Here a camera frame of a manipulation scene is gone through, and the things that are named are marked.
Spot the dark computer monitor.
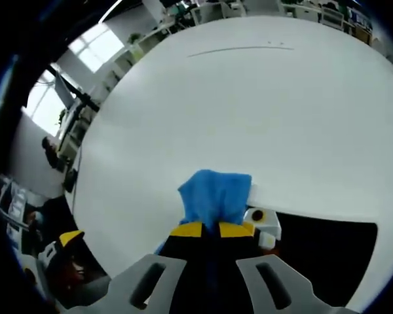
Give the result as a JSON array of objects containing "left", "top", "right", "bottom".
[{"left": 54, "top": 73, "right": 76, "bottom": 111}]

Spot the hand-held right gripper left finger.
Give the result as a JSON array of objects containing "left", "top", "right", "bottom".
[{"left": 64, "top": 221, "right": 217, "bottom": 314}]

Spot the blue cleaning cloth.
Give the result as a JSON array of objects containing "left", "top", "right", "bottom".
[{"left": 155, "top": 169, "right": 253, "bottom": 256}]

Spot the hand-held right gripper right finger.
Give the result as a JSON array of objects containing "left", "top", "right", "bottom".
[{"left": 215, "top": 221, "right": 360, "bottom": 314}]

